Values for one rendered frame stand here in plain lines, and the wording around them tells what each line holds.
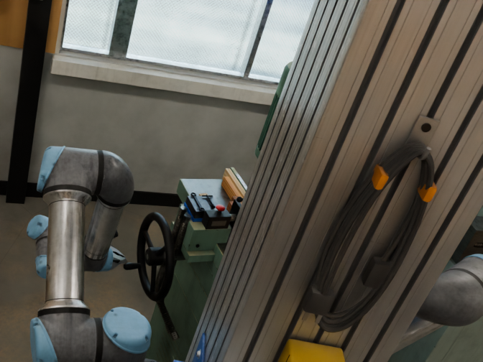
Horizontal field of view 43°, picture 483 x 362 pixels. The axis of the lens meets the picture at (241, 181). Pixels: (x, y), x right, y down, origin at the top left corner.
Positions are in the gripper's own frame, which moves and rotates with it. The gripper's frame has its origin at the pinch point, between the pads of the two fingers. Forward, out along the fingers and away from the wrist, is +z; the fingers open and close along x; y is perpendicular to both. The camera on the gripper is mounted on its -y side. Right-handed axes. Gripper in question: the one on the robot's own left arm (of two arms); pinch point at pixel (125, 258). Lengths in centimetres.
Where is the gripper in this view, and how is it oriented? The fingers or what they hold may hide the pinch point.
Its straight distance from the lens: 211.1
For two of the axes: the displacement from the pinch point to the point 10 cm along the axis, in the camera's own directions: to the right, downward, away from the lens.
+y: -6.9, 7.0, 1.9
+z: 6.1, 4.2, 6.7
